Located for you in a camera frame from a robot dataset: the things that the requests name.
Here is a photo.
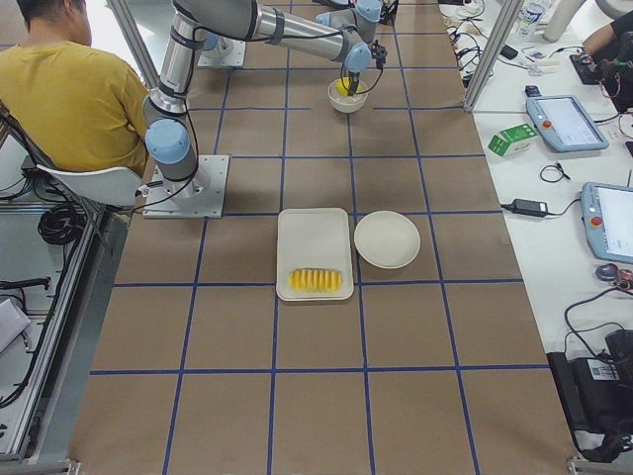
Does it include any aluminium frame post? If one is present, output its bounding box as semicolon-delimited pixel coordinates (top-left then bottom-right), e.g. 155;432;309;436
463;0;523;112

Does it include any black power adapter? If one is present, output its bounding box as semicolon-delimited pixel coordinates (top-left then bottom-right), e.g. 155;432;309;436
512;198;549;218

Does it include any blue teach pendant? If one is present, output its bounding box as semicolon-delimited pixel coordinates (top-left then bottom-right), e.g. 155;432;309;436
525;95;609;152
581;182;632;264

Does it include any white rectangular tray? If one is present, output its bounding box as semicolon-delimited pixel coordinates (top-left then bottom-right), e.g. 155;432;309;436
276;208;354;302

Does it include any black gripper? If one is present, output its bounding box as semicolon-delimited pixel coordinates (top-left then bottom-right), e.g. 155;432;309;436
341;67;360;96

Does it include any person in yellow shirt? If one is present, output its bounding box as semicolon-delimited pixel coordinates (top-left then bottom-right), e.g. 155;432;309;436
1;1;148;175

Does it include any yellow lemon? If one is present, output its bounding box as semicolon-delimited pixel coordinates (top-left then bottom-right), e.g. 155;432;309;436
333;77;367;97

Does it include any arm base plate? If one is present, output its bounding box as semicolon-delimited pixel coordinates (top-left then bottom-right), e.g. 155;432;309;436
198;34;246;68
141;154;230;219

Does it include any white chair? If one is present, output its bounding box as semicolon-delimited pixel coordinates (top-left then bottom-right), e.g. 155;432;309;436
36;164;141;208

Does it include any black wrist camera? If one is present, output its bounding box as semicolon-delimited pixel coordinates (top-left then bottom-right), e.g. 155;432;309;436
370;40;388;71

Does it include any green white carton box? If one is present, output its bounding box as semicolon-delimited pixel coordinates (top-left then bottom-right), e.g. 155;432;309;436
488;123;538;157

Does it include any sliced yellow fruit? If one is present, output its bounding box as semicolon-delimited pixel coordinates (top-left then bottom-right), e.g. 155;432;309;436
289;268;343;293

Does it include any white ceramic bowl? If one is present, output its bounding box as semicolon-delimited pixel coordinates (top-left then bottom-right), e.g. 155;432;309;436
327;80;368;114

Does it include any cream round plate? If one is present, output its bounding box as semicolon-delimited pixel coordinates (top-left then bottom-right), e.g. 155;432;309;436
353;211;420;269

